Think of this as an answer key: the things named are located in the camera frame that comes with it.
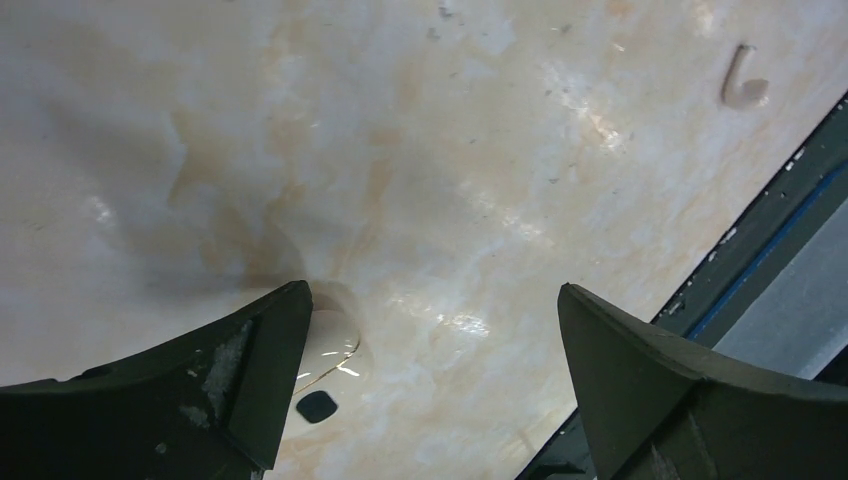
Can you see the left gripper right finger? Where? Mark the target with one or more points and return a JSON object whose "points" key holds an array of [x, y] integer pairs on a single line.
{"points": [[657, 406]]}

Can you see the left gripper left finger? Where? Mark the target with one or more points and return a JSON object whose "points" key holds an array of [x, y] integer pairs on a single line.
{"points": [[209, 404]]}

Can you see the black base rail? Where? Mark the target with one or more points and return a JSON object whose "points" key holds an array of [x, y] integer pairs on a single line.
{"points": [[772, 292]]}

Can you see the white earbud near front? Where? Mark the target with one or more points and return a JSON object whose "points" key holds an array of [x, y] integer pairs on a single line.
{"points": [[739, 90]]}

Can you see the white earbud charging case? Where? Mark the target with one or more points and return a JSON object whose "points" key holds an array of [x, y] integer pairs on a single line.
{"points": [[337, 364]]}

